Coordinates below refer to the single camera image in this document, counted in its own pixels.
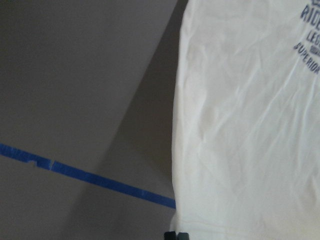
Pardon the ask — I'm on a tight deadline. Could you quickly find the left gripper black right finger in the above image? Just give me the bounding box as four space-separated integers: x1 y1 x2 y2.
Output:
177 232 190 240

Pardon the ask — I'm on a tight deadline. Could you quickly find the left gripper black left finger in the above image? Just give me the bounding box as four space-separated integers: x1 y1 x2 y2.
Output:
164 231 177 240

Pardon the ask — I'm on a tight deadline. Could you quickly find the cream yellow long-sleeve shirt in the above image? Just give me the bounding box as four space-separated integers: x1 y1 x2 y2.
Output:
170 0 320 240

